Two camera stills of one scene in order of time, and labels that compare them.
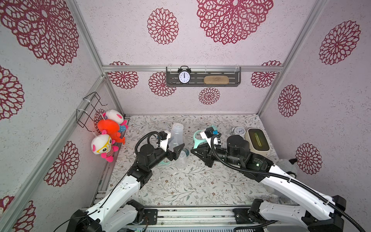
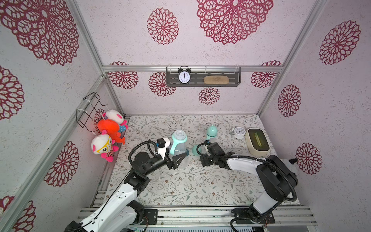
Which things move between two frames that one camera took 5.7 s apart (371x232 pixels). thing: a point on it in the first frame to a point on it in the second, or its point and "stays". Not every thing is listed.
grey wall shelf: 198,74 stays
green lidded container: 258,141 stays
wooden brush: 216,79 stays
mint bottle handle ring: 197,141 to 176,141
